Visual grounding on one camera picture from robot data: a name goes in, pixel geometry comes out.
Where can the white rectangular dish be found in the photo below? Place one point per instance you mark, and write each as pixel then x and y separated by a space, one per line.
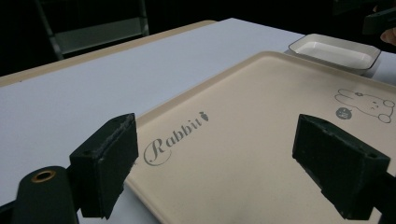
pixel 334 53

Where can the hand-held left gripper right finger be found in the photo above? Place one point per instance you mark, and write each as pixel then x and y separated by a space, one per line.
pixel 339 168

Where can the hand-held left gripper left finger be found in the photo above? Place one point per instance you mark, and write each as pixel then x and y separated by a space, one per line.
pixel 102 174

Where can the beige printed tray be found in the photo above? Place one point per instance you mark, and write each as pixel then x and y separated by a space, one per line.
pixel 249 140

